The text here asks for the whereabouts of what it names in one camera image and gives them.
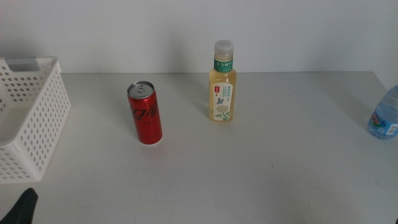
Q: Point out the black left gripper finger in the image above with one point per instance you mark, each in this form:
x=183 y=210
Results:
x=21 y=208

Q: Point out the red cola can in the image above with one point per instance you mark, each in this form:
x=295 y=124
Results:
x=146 y=118

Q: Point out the yellow tea bottle green label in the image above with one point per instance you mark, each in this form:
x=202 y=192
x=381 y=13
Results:
x=222 y=93

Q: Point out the clear water bottle blue label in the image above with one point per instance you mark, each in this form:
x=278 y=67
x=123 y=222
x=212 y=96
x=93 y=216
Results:
x=385 y=118

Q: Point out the white perforated plastic basket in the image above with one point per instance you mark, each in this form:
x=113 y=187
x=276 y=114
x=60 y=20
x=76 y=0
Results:
x=46 y=102

